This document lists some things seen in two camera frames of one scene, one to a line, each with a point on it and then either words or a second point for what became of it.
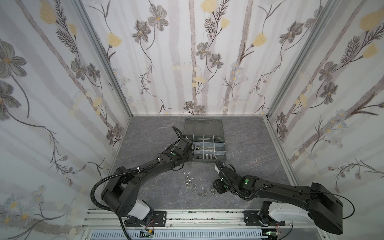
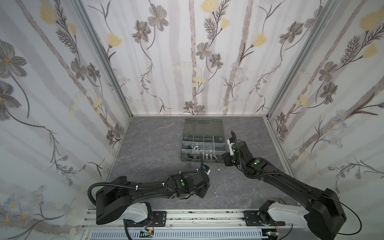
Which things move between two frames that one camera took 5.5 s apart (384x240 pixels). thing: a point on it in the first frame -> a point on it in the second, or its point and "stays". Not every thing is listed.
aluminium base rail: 194,219 stays
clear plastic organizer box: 207,134 stays
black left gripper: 188,146 -> 202,186
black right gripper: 221,171 -> 237,148
